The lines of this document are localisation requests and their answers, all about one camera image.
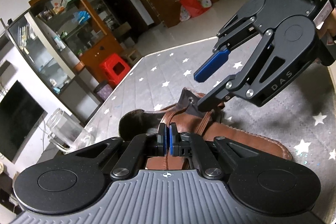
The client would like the dark trash bin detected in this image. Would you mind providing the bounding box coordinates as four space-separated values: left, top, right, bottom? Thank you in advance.
94 80 112 101

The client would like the dark wooden door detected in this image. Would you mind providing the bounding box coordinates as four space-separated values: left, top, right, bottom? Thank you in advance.
99 0 149 43

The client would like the clear glass mug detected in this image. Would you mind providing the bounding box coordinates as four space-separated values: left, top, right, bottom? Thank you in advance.
47 108 95 153

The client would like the black wall television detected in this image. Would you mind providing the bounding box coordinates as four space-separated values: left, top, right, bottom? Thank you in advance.
0 80 45 163

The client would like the grey star-print table mat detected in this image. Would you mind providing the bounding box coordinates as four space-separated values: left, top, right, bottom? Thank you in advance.
37 38 336 169

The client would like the red plastic stool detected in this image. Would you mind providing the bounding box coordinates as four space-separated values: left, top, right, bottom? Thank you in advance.
99 53 131 88

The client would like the red printed play tent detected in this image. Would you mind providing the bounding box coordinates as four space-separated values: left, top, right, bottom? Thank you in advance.
179 0 212 22

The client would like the blue plastic bag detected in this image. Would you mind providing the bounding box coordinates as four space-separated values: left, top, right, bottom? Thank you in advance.
72 11 91 24

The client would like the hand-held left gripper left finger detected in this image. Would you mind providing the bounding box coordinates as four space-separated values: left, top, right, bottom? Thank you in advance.
66 123 168 180

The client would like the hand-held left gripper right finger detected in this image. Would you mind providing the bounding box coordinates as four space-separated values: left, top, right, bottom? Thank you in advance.
169 122 265 179

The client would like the small wooden stool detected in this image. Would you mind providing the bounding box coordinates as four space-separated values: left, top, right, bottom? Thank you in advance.
122 48 143 67

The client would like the brown leather shoe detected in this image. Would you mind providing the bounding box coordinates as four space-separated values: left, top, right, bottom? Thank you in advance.
119 87 293 170

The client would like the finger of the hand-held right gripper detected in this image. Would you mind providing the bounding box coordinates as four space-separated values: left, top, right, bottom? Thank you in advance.
194 13 261 83
197 28 315 112

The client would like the brown wooden cabinet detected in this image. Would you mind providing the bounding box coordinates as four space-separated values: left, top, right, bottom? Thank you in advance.
29 0 124 77

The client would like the brown shoelace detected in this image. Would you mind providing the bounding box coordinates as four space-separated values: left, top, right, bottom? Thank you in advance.
161 106 218 170

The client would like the glass display cabinet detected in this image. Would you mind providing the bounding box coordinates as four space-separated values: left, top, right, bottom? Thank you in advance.
5 10 87 98

